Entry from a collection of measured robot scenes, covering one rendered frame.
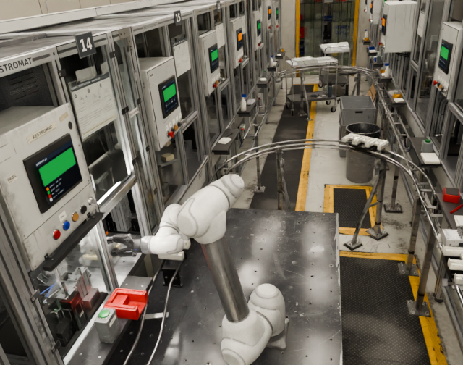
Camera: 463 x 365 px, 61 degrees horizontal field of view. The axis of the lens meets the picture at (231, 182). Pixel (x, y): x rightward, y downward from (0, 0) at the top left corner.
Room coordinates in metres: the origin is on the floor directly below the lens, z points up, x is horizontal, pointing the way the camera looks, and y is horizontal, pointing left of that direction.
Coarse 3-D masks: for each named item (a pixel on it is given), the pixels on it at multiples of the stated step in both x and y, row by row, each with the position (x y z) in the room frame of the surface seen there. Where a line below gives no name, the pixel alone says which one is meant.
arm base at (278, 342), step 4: (288, 320) 1.41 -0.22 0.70; (288, 324) 1.39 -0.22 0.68; (284, 328) 1.33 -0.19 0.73; (284, 332) 1.32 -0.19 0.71; (276, 336) 1.28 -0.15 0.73; (280, 336) 1.29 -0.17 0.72; (284, 336) 1.31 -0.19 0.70; (272, 340) 1.28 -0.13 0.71; (276, 340) 1.28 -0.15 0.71; (280, 340) 1.28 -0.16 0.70; (284, 340) 1.29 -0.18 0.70; (268, 344) 1.27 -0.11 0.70; (272, 344) 1.27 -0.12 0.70; (276, 344) 1.27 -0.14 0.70; (280, 344) 1.27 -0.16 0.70; (284, 344) 1.27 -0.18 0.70; (280, 348) 1.25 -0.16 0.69; (284, 348) 1.25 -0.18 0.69
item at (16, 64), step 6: (12, 60) 1.29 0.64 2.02; (18, 60) 1.31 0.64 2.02; (24, 60) 1.33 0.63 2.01; (30, 60) 1.36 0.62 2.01; (0, 66) 1.23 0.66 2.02; (6, 66) 1.25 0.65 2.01; (12, 66) 1.28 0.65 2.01; (18, 66) 1.30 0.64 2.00; (24, 66) 1.32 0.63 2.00; (0, 72) 1.22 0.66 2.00; (6, 72) 1.24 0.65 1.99
